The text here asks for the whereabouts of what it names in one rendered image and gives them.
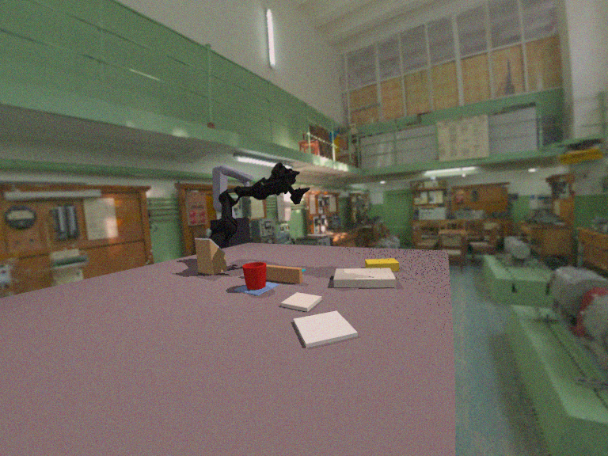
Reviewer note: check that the orange flat bar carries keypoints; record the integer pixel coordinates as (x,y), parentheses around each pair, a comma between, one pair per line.
(285,274)

